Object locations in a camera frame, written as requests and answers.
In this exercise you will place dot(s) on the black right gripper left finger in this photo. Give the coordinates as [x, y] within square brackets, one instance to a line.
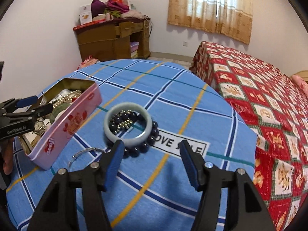
[71, 194]

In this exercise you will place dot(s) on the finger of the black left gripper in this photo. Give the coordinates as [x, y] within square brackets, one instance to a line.
[13, 104]
[9, 118]

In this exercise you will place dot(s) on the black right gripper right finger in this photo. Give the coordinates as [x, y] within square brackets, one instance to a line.
[245, 208]

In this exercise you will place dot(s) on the silver wrist watch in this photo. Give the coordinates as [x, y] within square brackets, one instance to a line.
[39, 128]

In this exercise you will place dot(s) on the dark green jade bangle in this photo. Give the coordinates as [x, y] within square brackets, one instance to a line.
[56, 111]

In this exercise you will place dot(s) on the pink tin jewelry box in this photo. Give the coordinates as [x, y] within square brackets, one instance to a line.
[84, 97]

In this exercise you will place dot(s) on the person's left hand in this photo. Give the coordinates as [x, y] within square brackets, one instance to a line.
[7, 154]

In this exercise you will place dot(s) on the thin silver bangle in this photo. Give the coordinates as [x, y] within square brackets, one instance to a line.
[80, 153]

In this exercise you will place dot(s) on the colourful clothes pile on floor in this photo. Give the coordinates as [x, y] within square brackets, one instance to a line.
[88, 62]

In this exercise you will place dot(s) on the pale green jade bangle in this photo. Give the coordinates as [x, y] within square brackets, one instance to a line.
[122, 117]

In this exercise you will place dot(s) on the blue plaid table cloth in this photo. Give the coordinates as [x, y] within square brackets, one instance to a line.
[151, 190]

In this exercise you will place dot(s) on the red patchwork bedspread bed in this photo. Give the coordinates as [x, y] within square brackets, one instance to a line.
[275, 108]

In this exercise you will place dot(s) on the white box on desk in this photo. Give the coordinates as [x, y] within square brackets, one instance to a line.
[85, 14]

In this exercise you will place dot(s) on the brown wooden desk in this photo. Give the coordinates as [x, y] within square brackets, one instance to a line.
[114, 39]

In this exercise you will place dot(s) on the pile of clothes on desk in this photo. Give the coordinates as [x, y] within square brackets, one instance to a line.
[115, 8]

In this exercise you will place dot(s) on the pink pillow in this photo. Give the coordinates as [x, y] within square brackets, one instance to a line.
[300, 83]

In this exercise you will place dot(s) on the cream wooden headboard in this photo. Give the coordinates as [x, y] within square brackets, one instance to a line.
[303, 74]

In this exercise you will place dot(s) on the beige window curtain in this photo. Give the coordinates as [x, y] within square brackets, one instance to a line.
[232, 18]

